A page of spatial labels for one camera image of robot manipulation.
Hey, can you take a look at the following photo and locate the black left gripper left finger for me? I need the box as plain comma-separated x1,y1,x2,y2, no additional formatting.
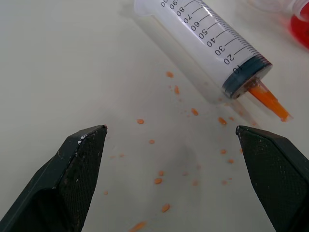
0,124,108,232

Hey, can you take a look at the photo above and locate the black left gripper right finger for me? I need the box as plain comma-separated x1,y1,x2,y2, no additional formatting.
235,125,309,232

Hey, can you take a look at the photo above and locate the large clear plastic syringe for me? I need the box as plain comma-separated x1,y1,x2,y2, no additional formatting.
133,0,295,122

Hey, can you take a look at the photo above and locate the container with red liquid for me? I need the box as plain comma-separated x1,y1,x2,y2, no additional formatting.
289,0,309,51

